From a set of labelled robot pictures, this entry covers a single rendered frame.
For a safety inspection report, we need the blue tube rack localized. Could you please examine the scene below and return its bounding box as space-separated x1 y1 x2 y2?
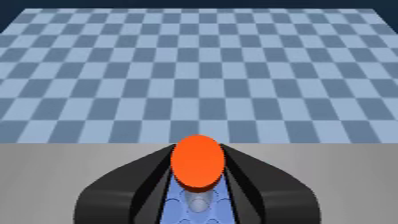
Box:
155 169 244 224

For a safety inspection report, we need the orange-capped clear centrifuge tube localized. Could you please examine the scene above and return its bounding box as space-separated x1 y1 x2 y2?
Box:
169 134 226 212

